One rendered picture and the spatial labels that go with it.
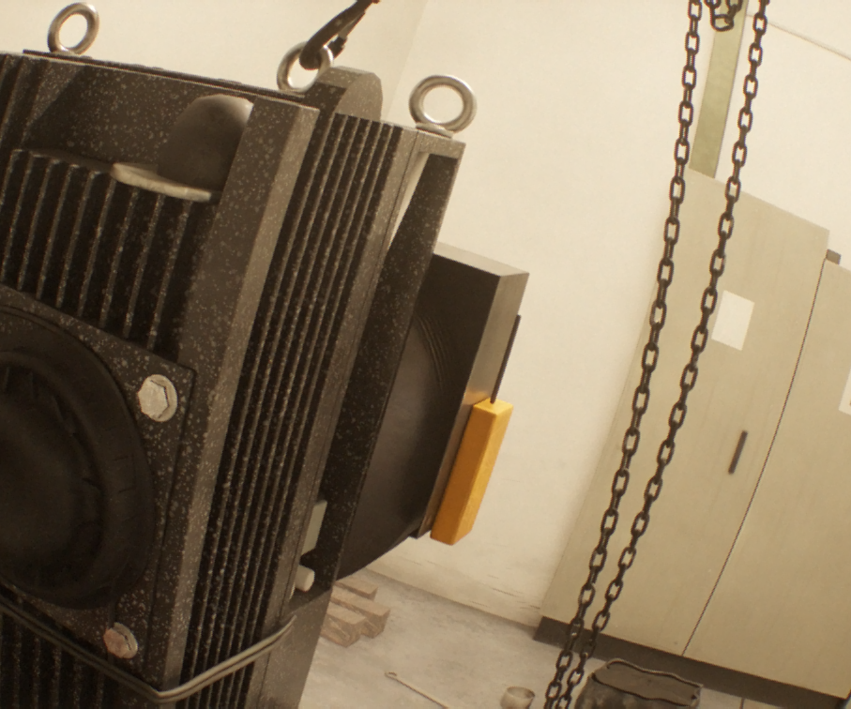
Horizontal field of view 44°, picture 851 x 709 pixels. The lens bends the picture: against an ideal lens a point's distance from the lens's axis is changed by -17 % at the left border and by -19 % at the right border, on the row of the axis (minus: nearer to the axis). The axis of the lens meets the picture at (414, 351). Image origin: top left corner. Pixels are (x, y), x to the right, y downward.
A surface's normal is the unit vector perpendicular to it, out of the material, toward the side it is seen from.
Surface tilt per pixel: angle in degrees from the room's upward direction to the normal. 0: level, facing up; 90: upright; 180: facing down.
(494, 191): 90
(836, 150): 90
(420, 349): 90
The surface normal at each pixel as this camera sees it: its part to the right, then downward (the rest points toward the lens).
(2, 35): 0.91, 0.33
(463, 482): -0.32, 0.09
